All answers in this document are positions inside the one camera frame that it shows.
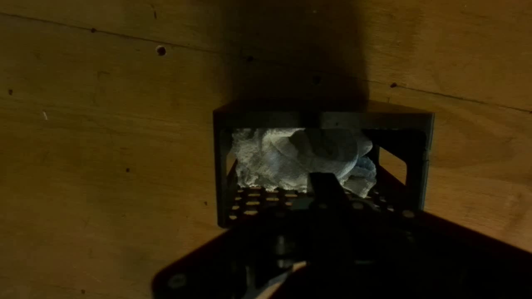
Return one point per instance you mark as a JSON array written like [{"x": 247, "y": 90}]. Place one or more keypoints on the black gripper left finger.
[{"x": 222, "y": 271}]

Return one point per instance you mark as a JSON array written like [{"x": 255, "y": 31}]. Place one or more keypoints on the black perforated box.
[{"x": 326, "y": 118}]

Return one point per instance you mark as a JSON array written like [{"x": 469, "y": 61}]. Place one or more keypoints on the light grey cloth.
[{"x": 300, "y": 158}]

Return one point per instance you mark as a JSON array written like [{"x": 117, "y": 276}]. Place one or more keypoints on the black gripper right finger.
[{"x": 388, "y": 254}]

